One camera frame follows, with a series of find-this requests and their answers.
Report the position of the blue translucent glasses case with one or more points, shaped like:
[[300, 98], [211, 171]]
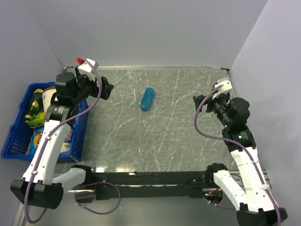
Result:
[[147, 99]]

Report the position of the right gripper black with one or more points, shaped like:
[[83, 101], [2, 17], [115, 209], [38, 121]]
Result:
[[210, 103]]

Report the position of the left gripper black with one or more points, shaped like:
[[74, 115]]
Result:
[[106, 88]]

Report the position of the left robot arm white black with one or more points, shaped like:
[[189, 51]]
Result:
[[38, 186]]

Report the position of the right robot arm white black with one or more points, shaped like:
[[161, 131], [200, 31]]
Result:
[[253, 201]]

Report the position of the brown white paper bag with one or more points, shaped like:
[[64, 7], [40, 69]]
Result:
[[46, 97]]

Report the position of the dark green glass bottle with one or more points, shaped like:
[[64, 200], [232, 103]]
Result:
[[35, 104]]

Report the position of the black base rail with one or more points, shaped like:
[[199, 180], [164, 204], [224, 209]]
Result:
[[190, 184]]

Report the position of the blue yellow chips bag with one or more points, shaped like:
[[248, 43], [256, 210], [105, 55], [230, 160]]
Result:
[[34, 141]]

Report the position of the blue plastic basket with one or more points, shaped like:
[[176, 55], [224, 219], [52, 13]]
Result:
[[20, 133]]

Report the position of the lime green snack pack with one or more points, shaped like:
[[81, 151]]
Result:
[[38, 121]]

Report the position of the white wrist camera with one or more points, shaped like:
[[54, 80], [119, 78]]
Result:
[[87, 69], [222, 87]]

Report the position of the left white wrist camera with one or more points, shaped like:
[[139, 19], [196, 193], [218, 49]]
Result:
[[87, 69]]

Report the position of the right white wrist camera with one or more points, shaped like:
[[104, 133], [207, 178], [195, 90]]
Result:
[[222, 87]]

